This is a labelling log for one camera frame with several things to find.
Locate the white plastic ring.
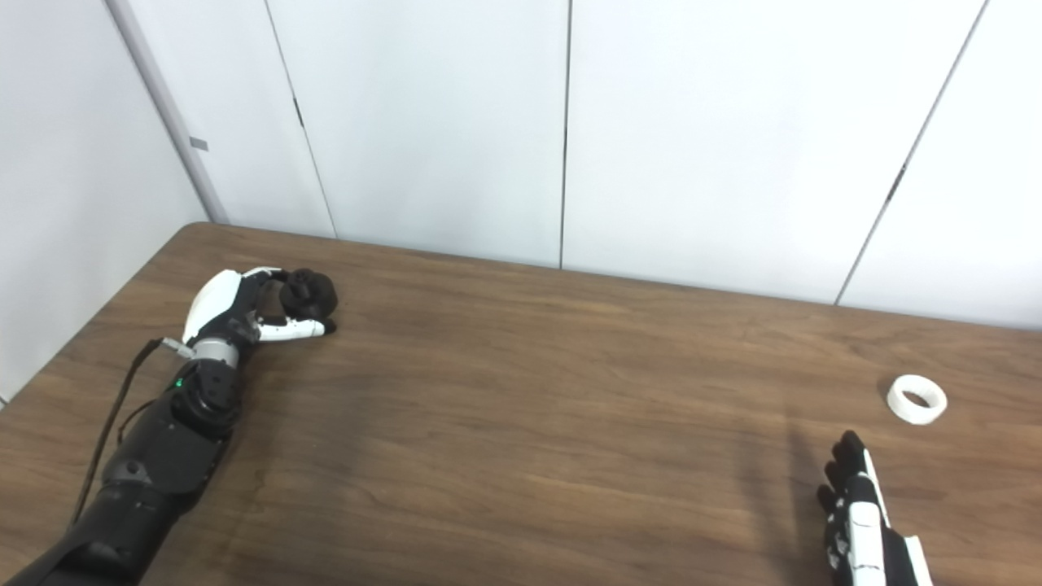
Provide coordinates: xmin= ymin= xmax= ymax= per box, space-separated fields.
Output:
xmin=886 ymin=374 xmax=949 ymax=426

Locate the gray wall pole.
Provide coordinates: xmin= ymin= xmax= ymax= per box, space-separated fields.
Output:
xmin=104 ymin=0 xmax=231 ymax=225

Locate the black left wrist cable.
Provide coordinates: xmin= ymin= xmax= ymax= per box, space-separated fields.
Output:
xmin=68 ymin=337 xmax=196 ymax=527

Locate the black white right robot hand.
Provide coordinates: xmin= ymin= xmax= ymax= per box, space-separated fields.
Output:
xmin=817 ymin=430 xmax=935 ymax=586

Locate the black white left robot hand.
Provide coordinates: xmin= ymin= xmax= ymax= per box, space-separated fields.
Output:
xmin=182 ymin=266 xmax=338 ymax=348

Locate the round black plastic part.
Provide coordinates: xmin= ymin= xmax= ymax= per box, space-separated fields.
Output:
xmin=280 ymin=268 xmax=339 ymax=323

